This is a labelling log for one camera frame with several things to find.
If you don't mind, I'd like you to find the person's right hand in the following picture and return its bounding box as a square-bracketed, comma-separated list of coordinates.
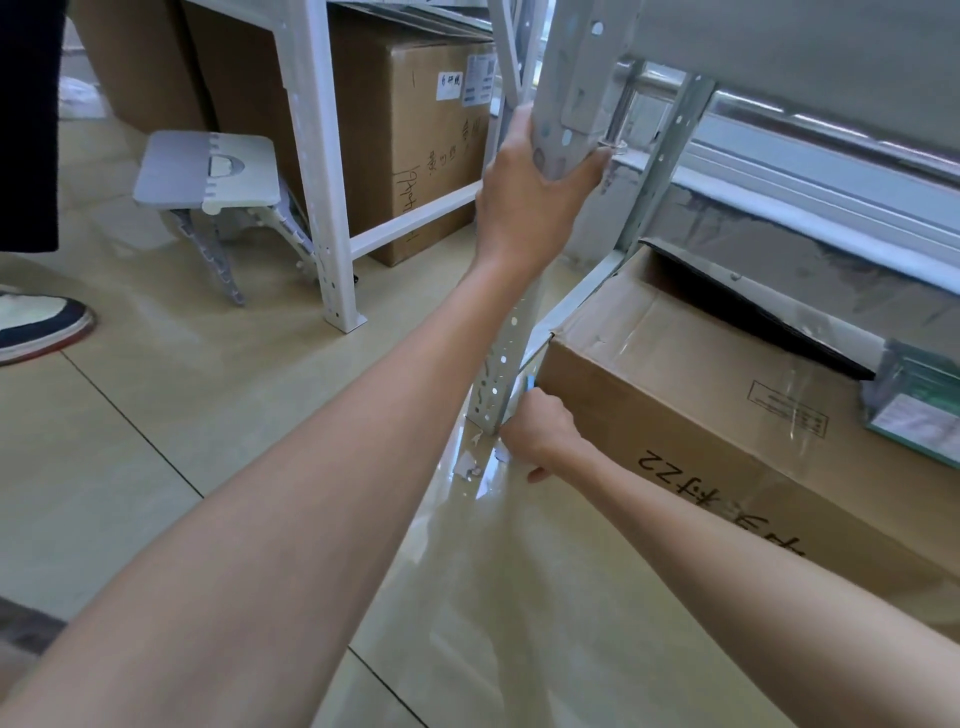
[501, 393, 595, 486]

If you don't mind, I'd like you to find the person's left hand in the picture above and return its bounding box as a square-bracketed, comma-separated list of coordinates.
[475, 103, 615, 279]

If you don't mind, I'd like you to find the grey metal shelf rack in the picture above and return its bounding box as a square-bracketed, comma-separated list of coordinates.
[463, 0, 960, 460]

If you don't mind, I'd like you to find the person's right forearm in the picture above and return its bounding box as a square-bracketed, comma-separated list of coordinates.
[558, 448, 960, 728]

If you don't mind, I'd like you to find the person's left forearm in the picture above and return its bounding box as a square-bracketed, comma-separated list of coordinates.
[0, 255, 564, 728]

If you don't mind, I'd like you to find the large open cardboard box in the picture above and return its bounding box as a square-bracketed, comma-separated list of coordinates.
[536, 238, 960, 625]

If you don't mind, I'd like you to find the labelled cardboard box with handwriting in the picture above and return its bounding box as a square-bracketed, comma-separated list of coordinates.
[328, 6, 501, 268]

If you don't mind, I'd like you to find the silver metal railing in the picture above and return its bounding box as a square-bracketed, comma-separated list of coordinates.
[600, 60, 960, 185]

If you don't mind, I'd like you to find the white metal shelf rack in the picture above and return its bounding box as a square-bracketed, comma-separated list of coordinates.
[183, 0, 530, 335]

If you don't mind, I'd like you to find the plain brown cardboard box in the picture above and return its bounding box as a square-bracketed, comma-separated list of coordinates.
[67, 0, 210, 138]
[180, 2, 305, 205]

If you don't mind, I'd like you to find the grey folding step stool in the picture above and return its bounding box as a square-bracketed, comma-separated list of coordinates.
[133, 131, 321, 307]

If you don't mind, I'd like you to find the green and white box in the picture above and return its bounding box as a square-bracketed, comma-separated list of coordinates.
[862, 340, 960, 471]

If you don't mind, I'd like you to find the white plastic bag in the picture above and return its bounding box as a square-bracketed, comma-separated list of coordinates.
[57, 18, 114, 121]

